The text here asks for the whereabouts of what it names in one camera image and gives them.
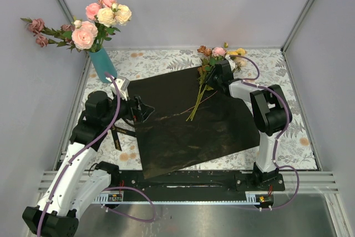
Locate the floral tablecloth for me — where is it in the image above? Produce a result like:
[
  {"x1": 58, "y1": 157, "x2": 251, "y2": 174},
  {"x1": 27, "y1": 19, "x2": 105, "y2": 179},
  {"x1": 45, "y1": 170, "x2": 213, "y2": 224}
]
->
[{"x1": 58, "y1": 48, "x2": 318, "y2": 171}]

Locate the black wrapping paper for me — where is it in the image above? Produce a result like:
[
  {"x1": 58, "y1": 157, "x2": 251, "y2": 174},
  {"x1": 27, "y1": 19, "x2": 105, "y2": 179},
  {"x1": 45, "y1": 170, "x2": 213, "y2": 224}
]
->
[{"x1": 128, "y1": 68, "x2": 260, "y2": 179}]

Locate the pink rose stem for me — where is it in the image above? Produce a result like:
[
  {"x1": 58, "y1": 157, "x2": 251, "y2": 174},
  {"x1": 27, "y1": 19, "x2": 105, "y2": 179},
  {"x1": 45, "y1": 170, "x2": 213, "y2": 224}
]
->
[
  {"x1": 72, "y1": 20, "x2": 111, "y2": 53},
  {"x1": 85, "y1": 0, "x2": 117, "y2": 21}
]

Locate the teal cylindrical vase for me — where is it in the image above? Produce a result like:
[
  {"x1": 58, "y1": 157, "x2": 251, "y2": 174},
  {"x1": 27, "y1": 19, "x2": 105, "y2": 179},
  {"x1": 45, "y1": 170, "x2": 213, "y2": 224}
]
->
[{"x1": 89, "y1": 48, "x2": 117, "y2": 83}]

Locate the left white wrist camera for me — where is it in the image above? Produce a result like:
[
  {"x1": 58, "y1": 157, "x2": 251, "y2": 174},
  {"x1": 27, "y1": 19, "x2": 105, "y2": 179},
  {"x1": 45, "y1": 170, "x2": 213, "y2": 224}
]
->
[{"x1": 110, "y1": 76, "x2": 130, "y2": 100}]

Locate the black printed ribbon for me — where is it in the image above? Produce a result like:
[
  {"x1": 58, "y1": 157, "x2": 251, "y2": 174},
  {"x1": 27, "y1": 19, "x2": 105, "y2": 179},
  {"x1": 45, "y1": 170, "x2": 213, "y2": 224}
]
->
[{"x1": 110, "y1": 119, "x2": 136, "y2": 152}]

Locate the mauve rose stem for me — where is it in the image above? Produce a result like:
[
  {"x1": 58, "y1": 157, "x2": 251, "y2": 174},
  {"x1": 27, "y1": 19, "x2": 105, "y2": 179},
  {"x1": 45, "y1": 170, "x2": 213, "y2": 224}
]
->
[{"x1": 21, "y1": 18, "x2": 75, "y2": 51}]

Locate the cream rose stem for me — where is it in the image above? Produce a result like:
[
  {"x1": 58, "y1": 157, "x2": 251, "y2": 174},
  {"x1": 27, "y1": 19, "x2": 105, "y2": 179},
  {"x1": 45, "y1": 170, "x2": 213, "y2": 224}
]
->
[{"x1": 96, "y1": 3, "x2": 132, "y2": 35}]

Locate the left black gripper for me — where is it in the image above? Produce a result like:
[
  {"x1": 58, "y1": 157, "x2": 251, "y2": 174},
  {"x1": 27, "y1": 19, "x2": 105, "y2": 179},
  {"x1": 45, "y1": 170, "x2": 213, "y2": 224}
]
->
[{"x1": 102, "y1": 90, "x2": 154, "y2": 125}]

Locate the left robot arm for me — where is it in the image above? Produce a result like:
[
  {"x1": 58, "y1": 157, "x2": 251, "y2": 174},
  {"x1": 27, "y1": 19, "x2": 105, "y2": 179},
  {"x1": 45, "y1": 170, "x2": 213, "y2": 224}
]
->
[{"x1": 22, "y1": 90, "x2": 154, "y2": 236}]

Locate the flower bouquet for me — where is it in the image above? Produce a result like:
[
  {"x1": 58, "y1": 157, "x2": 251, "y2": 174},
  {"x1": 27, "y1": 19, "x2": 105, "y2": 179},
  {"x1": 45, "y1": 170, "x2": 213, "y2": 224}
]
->
[{"x1": 186, "y1": 43, "x2": 247, "y2": 121}]

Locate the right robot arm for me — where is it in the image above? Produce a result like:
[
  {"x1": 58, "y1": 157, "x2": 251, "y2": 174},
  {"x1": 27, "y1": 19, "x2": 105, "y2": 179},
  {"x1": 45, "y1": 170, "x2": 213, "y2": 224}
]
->
[{"x1": 204, "y1": 60, "x2": 292, "y2": 190}]

